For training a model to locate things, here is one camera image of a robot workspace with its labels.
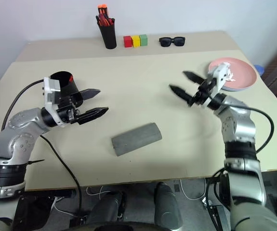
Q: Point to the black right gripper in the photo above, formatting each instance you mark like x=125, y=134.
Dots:
x=203, y=93

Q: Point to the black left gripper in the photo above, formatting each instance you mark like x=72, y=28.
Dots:
x=67, y=111

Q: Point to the black marker with red cap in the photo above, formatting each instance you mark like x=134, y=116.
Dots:
x=71, y=78

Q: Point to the white paper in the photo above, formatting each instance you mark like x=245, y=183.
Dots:
x=231, y=77

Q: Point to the blue plate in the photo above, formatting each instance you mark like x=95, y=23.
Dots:
x=234, y=90

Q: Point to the grey felt glasses case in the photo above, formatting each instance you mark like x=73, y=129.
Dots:
x=135, y=139

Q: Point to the pink plate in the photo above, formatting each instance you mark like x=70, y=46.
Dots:
x=243, y=72

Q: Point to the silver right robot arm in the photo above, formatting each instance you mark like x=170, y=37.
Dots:
x=239, y=125

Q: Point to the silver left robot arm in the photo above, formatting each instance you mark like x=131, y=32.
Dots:
x=22, y=121

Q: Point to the wide black pen cup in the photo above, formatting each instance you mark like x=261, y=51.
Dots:
x=67, y=89

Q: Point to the black sunglasses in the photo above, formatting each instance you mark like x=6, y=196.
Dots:
x=166, y=42

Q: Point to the green block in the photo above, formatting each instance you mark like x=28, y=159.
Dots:
x=143, y=40

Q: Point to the yellow block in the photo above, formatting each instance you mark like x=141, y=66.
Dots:
x=135, y=41

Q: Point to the tall black pen holder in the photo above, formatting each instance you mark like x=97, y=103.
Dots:
x=109, y=37

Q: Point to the red block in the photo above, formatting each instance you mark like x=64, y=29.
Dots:
x=127, y=41

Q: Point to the small blue lid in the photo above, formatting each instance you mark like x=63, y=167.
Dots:
x=259, y=69

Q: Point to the red pen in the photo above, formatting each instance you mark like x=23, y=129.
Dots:
x=105, y=22

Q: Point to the orange-capped tall marker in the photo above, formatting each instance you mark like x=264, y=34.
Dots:
x=102, y=8

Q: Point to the dark grey rounded shape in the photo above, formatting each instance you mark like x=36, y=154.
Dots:
x=168, y=207
x=110, y=207

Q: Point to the black curved rim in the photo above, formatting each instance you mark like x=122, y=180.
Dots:
x=123, y=226

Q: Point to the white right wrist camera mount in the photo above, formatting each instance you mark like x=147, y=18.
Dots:
x=221, y=74

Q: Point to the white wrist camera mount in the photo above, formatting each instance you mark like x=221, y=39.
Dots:
x=221, y=74
x=51, y=89

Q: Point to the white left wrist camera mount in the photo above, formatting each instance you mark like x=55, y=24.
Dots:
x=51, y=89

